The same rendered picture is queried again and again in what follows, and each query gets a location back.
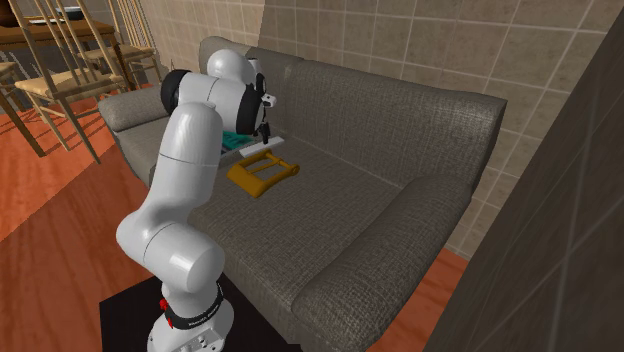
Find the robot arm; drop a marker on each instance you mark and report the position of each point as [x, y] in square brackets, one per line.
[187, 166]

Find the white remote control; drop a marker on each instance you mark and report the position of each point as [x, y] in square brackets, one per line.
[265, 146]

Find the teal book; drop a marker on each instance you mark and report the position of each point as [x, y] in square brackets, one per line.
[234, 141]

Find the black robot stand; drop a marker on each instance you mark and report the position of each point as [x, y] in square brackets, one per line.
[126, 322]

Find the yellow flat frame object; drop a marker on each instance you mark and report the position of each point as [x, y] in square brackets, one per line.
[249, 178]

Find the grey fabric sofa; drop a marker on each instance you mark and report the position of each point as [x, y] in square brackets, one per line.
[312, 229]

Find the wooden chair with woven seat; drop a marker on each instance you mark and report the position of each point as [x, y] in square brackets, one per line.
[128, 50]
[53, 80]

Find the wooden dining table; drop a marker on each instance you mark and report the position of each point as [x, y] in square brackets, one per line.
[48, 34]

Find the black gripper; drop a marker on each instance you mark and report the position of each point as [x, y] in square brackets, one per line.
[264, 129]

